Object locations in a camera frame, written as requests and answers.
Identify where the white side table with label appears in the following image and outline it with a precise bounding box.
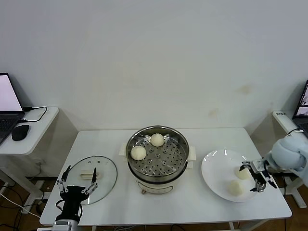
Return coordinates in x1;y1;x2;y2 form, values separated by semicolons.
271;110;308;209

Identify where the white laptop cable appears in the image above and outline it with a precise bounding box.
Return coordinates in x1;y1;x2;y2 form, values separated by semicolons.
287;129;304;138

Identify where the black laptop charger cable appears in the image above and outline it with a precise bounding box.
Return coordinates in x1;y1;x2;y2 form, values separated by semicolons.
24;106;48;123

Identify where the glass lid with cream handle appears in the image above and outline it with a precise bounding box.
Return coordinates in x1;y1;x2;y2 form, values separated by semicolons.
62;155;118;205

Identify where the black laptop with pale screen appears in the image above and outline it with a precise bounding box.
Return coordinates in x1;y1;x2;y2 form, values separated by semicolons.
0;73;26;145

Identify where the cream electric cooker base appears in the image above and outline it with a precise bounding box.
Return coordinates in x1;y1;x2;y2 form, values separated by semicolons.
119;141;197;195

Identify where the black laptop with dark screen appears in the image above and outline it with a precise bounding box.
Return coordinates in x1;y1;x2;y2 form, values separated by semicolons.
291;80;308;139

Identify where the white side table with mouse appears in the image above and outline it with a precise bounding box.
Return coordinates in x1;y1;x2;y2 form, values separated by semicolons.
0;107;61;200

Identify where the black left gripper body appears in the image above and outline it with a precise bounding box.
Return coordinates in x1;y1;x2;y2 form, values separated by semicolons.
59;185;89;218

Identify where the round white plate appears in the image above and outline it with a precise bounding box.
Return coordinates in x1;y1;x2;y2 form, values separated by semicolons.
201;149;262;202

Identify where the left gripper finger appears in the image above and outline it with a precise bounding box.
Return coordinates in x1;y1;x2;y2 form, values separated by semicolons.
56;165;71;195
81;167;99;196

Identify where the white floor cable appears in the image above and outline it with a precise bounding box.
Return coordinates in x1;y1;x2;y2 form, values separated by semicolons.
0;192;41;218

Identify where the white steamed baozi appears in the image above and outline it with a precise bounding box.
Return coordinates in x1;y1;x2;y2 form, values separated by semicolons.
130;146;147;161
227;180;244;196
150;133;166;147
234;167;251;180

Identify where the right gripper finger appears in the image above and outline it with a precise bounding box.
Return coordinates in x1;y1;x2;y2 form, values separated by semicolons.
238;161;252;172
249;169;268;193

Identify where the perforated steel steamer basket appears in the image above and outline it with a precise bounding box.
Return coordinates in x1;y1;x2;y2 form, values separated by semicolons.
126;125;190;183

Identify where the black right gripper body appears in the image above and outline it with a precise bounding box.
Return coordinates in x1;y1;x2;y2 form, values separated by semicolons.
249;157;277;189

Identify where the black computer mouse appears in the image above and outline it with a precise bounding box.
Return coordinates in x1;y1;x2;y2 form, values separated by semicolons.
11;124;30;141

